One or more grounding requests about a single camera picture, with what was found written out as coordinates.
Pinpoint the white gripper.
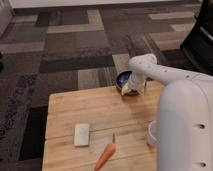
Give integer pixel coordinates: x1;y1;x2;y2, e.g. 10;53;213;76
121;72;147;96

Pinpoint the dark blue ceramic bowl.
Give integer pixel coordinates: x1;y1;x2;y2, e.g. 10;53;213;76
115;70;142;96

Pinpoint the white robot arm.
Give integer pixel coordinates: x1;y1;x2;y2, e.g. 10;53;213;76
122;53;213;171

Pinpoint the white plastic cup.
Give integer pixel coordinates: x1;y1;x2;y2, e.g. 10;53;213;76
147;121;157;146

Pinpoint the orange carrot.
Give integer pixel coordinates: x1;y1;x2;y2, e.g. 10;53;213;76
94;136;116;171

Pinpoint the white rectangular block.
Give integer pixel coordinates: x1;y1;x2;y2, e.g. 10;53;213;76
74;123;90;147

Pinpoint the black furniture piece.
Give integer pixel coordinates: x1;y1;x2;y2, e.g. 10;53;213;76
180;0;213;75

